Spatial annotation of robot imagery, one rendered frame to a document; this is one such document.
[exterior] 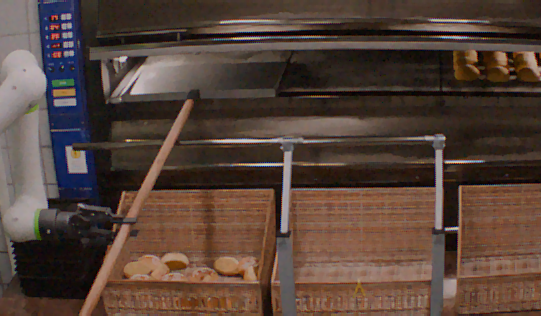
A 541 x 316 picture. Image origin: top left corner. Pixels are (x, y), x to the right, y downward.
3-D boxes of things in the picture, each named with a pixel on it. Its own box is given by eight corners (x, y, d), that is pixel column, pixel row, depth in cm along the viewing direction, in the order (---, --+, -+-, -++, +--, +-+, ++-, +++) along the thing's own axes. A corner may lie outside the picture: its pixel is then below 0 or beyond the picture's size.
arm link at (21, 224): (1, 247, 328) (-6, 213, 324) (13, 230, 340) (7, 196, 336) (41, 249, 326) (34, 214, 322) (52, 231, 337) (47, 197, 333)
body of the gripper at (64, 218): (61, 206, 330) (90, 206, 328) (66, 232, 333) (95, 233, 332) (54, 217, 323) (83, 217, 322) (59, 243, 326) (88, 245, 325)
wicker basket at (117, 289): (131, 256, 442) (121, 189, 431) (281, 257, 434) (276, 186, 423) (103, 318, 397) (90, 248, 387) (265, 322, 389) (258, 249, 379)
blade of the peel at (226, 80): (275, 96, 413) (274, 88, 412) (121, 102, 421) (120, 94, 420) (287, 61, 445) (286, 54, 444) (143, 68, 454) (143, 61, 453)
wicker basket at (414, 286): (292, 256, 433) (287, 186, 423) (444, 254, 423) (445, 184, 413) (271, 322, 389) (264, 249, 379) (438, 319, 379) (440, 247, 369)
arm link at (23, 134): (-1, 116, 326) (31, 116, 325) (12, 103, 337) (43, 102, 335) (12, 229, 340) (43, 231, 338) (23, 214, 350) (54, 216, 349)
